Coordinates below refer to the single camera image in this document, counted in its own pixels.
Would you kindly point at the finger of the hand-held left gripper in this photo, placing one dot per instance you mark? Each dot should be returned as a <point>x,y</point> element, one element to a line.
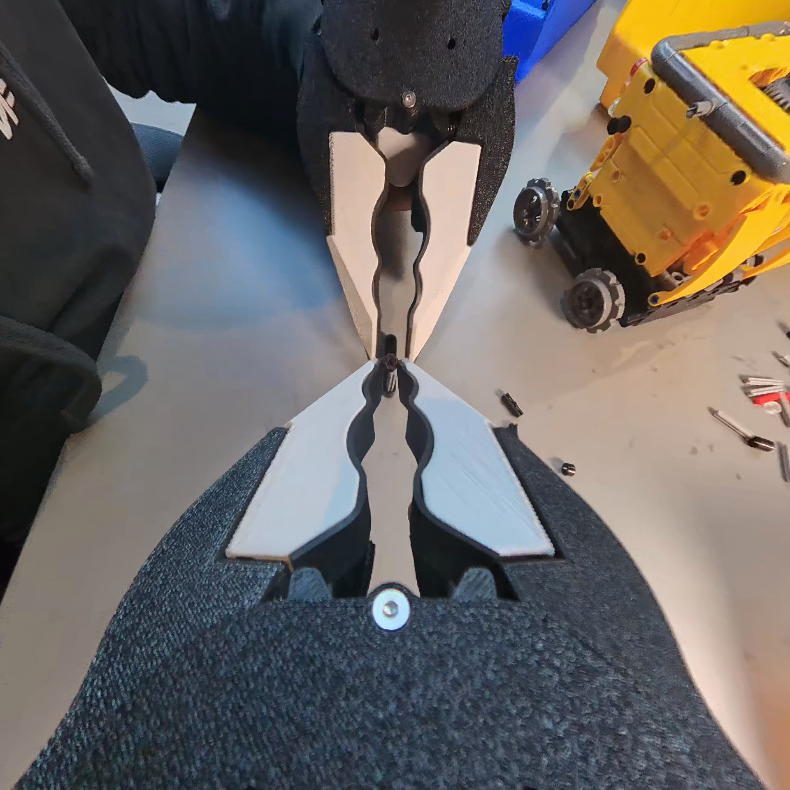
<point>450,203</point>
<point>352,203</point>

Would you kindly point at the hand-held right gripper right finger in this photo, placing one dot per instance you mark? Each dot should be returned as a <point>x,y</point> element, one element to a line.
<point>481,487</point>

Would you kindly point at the blue plastic crate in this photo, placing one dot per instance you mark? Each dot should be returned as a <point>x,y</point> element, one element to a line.
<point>543,31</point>

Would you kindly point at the grey axle with black connector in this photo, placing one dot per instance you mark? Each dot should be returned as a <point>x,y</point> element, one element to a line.
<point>740,432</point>

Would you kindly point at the yellow plastic storage bin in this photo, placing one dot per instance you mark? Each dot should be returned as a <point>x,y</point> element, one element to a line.
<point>629,24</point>

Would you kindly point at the dark office chair seat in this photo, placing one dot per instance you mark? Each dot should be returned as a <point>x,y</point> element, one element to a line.
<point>157,154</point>

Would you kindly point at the pile of red black pins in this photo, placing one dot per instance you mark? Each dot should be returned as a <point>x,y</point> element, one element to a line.
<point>765,389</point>

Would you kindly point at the yellow black toy brick vehicle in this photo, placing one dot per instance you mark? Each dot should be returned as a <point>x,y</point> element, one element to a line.
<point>679,185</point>

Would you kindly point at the black short beam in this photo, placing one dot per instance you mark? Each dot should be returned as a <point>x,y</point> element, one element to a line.
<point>390,344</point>

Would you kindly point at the grey desk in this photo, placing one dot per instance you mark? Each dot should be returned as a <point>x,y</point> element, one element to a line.
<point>247,278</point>

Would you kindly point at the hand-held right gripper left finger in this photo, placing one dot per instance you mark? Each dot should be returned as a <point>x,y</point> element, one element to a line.
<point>308,487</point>

